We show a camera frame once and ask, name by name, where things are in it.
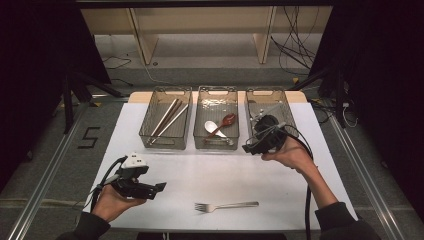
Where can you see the brown wooden chopstick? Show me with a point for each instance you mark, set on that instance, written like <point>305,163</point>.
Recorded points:
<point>171,118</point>
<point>168,117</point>

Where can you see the black curtain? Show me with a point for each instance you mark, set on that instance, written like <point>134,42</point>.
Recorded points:
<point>33,66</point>
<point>386,83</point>

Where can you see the black metal stand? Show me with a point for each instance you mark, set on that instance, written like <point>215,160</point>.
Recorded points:
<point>338,100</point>

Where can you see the beige wooden desk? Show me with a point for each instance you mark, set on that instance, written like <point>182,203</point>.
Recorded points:
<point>206,20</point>

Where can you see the red-brown lacquer spoon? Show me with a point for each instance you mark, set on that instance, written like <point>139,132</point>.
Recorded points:
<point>228,119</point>

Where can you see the silver fork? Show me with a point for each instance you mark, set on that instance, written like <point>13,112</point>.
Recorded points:
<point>230,205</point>

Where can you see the person's right hand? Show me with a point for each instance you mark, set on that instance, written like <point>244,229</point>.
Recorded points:
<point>293,155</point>

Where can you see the white ceramic spoon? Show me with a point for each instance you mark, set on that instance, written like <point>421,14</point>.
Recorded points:
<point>210,126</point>

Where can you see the black tripod stand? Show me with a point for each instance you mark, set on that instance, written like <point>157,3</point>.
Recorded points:
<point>68,106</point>

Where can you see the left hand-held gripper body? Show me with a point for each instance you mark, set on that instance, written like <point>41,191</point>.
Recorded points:
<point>133,190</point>

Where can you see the white chopstick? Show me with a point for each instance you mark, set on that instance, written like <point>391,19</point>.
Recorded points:
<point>170,123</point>
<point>164,117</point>

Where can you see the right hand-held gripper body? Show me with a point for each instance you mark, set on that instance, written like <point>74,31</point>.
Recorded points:
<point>270,135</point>

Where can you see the metal floor rail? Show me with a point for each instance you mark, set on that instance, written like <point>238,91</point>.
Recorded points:
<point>50,173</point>
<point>363,173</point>

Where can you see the white table cover sheet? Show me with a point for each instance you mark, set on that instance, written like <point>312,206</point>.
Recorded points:
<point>216,180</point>

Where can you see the transparent grey plastic bin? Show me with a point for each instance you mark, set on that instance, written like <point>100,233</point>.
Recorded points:
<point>286,110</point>
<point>216,103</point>
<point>176,140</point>

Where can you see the person's left hand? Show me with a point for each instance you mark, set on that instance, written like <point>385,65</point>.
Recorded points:
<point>111,205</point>

